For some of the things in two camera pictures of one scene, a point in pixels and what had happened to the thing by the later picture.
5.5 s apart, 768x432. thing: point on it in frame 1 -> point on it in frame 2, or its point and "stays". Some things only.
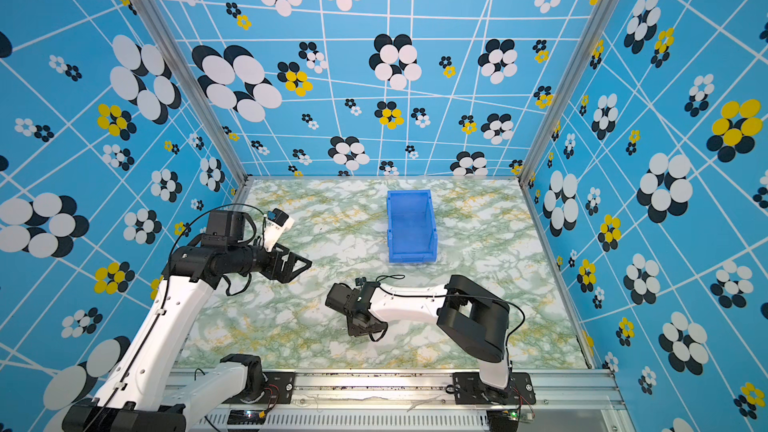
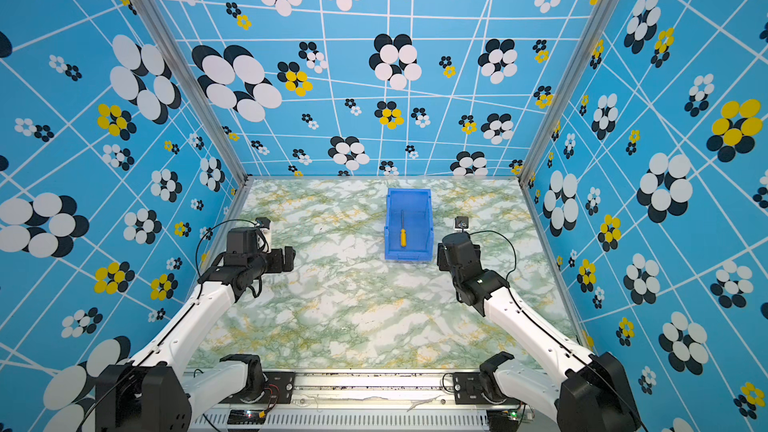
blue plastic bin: x=411 y=230 stays
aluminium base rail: x=564 y=401 stays
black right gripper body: x=352 y=327 -> x=444 y=264
